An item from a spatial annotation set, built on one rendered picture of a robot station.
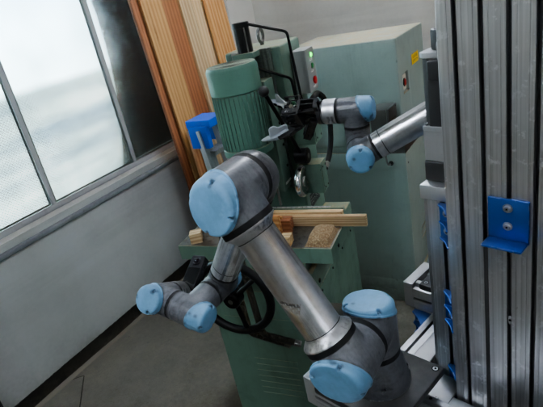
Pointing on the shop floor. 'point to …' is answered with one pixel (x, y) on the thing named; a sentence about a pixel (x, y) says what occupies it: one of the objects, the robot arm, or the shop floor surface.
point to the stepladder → (198, 124)
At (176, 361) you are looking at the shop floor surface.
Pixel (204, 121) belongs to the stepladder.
